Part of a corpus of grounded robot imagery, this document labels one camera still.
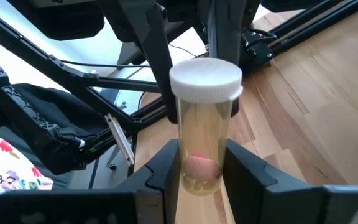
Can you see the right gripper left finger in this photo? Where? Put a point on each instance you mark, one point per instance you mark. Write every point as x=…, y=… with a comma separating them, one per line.
x=160, y=186

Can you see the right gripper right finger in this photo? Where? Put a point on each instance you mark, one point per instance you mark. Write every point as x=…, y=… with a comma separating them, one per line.
x=244, y=186

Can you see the silver aluminium bar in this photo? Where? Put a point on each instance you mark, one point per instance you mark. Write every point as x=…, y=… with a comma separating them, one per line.
x=120, y=138

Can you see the black device with green light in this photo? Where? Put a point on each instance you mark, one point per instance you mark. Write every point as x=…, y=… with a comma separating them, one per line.
x=42, y=124

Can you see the floral patterned cloth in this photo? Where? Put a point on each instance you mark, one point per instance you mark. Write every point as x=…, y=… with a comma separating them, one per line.
x=8, y=168

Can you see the black bulky object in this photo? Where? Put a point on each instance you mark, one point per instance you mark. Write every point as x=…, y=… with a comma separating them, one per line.
x=57, y=18

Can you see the black aluminium rig frame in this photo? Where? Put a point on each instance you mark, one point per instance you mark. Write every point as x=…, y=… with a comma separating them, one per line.
x=154, y=62

